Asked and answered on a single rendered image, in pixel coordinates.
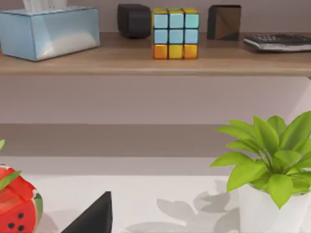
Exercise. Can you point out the wooden shelf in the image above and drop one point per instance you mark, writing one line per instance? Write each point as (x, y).
(136, 64)

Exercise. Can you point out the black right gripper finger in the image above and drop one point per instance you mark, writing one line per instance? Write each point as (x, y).
(98, 216)

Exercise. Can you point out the light blue tissue box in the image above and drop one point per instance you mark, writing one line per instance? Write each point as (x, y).
(46, 31)

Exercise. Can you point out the red watermelon plant pot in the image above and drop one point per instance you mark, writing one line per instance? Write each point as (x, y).
(17, 206)

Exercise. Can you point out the blue and yellow puzzle cube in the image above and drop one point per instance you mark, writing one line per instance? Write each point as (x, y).
(176, 35)

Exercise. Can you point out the black rounded box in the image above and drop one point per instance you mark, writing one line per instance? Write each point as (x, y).
(133, 20)

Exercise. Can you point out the black and grey calculator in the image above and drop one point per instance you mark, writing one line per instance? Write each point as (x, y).
(279, 42)

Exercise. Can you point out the brown and black block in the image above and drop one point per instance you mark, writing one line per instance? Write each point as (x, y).
(224, 23)

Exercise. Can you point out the green plant in white pot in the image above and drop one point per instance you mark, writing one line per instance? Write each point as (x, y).
(269, 184)

